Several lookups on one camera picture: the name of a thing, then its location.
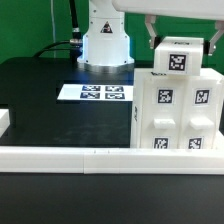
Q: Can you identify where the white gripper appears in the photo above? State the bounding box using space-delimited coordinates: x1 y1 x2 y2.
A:
112 0 224 55

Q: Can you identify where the white cabinet top block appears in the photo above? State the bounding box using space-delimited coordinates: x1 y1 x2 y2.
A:
154 37 204 76

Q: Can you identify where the white cabinet door panel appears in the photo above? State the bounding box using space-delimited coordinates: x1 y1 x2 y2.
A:
178 69 224 149
140 76 184 149

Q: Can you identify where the white cabinet body box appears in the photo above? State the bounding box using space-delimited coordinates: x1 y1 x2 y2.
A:
129 68 224 150

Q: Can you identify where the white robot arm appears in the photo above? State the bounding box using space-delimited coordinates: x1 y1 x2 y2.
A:
78 0 224 71

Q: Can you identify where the white marker sheet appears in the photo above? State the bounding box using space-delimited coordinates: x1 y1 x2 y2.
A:
58 84 133 101

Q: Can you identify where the black cable bundle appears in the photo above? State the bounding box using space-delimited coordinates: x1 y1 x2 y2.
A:
32 0 84 61

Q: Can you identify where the white thin cable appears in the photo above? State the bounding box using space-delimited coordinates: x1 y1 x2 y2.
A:
49 0 58 59

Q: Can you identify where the white L-shaped obstacle frame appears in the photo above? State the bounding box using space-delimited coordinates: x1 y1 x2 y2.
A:
0 108 224 175

